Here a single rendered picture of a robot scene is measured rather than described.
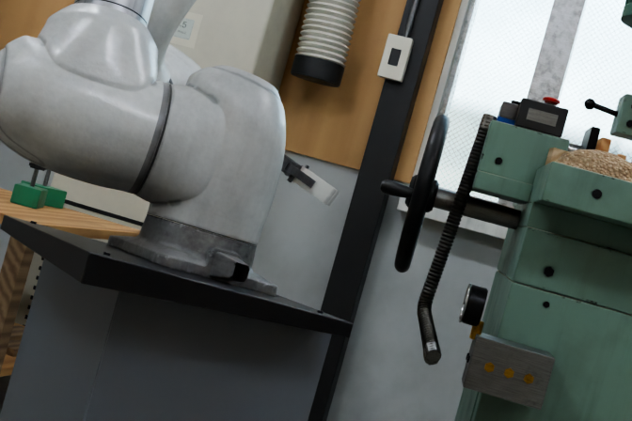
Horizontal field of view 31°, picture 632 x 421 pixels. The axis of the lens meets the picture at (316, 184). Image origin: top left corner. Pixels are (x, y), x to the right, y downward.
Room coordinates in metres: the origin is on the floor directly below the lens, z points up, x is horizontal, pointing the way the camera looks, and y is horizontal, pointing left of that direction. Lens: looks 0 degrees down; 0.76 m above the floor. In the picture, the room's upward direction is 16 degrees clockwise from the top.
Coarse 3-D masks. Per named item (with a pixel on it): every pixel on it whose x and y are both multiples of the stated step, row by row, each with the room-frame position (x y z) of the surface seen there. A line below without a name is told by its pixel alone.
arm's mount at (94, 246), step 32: (32, 224) 1.48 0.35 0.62; (64, 256) 1.27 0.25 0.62; (96, 256) 1.21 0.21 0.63; (128, 256) 1.39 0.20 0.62; (128, 288) 1.24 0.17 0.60; (160, 288) 1.25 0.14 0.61; (192, 288) 1.27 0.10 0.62; (224, 288) 1.29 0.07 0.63; (288, 320) 1.34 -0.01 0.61; (320, 320) 1.36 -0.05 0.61
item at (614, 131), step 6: (624, 96) 1.93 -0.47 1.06; (630, 96) 1.93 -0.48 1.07; (618, 102) 1.99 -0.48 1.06; (624, 102) 1.93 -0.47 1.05; (630, 102) 1.93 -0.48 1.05; (618, 108) 1.97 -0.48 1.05; (624, 108) 1.93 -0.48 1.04; (630, 108) 1.93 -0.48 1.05; (618, 114) 1.95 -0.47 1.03; (624, 114) 1.93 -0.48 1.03; (630, 114) 1.93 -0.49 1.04; (618, 120) 1.93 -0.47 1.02; (624, 120) 1.93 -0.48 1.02; (630, 120) 1.92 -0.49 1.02; (612, 126) 1.98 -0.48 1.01; (618, 126) 1.93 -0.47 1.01; (624, 126) 1.93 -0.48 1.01; (630, 126) 1.92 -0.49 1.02; (612, 132) 1.96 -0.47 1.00; (618, 132) 1.93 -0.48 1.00; (624, 132) 1.93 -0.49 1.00; (630, 132) 1.92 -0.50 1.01; (624, 138) 1.98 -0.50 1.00; (630, 138) 1.96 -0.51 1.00
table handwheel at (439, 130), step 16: (432, 128) 1.91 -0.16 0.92; (448, 128) 1.93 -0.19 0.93; (432, 144) 1.88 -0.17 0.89; (432, 160) 1.86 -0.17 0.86; (416, 176) 1.98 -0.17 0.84; (432, 176) 1.86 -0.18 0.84; (416, 192) 1.85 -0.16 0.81; (432, 192) 1.96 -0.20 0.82; (448, 192) 1.98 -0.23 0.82; (416, 208) 1.85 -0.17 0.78; (432, 208) 1.98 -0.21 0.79; (448, 208) 1.98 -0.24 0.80; (480, 208) 1.96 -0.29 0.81; (496, 208) 1.96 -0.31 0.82; (512, 208) 1.97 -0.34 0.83; (416, 224) 1.86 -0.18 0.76; (496, 224) 1.97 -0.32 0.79; (512, 224) 1.96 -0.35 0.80; (400, 240) 1.89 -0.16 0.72; (416, 240) 1.88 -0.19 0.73; (400, 256) 1.91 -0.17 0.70; (400, 272) 1.98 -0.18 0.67
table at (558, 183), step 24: (552, 168) 1.65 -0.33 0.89; (576, 168) 1.64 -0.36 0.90; (480, 192) 1.99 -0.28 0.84; (504, 192) 1.86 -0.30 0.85; (528, 192) 1.86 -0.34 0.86; (552, 192) 1.65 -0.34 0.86; (576, 192) 1.64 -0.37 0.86; (600, 192) 1.64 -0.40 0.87; (624, 192) 1.64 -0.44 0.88; (600, 216) 1.65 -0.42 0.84; (624, 216) 1.63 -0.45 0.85
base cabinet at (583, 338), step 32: (512, 288) 1.76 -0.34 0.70; (512, 320) 1.75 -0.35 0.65; (544, 320) 1.75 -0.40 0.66; (576, 320) 1.74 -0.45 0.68; (608, 320) 1.74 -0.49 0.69; (576, 352) 1.74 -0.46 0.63; (608, 352) 1.74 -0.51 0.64; (576, 384) 1.74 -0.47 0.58; (608, 384) 1.74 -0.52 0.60; (480, 416) 1.75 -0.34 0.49; (512, 416) 1.75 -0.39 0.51; (544, 416) 1.74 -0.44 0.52; (576, 416) 1.74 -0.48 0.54; (608, 416) 1.73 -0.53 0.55
